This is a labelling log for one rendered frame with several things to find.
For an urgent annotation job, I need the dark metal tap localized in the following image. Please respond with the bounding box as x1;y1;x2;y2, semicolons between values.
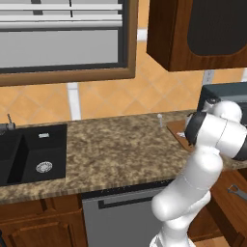
0;113;16;136

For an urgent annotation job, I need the dark wood wall cupboard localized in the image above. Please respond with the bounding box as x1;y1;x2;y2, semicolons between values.
146;0;247;72

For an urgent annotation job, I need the dark grey microwave oven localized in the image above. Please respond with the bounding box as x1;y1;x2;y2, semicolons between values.
196;81;247;127

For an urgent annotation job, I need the open brown wooden cupboard door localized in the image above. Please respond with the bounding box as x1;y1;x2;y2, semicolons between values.
188;168;247;247

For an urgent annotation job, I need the grey dishwasher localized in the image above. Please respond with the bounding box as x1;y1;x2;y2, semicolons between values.
80;185;175;247

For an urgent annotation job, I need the wooden framed window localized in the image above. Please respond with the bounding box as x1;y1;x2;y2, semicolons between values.
0;0;140;88

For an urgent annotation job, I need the black kitchen sink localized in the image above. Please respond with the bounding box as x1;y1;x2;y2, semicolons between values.
0;123;69;187

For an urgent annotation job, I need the grey metal cupboard handle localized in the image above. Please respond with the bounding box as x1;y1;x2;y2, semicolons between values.
227;184;247;203

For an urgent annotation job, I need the brown wooden drawer front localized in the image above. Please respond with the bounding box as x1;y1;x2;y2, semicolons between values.
0;194;83;224

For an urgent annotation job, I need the black dishwasher handle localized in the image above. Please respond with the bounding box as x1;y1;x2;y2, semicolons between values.
97;196;156;210

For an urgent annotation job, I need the brown wooden cutting board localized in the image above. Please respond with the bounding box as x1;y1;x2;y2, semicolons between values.
166;119;197;153

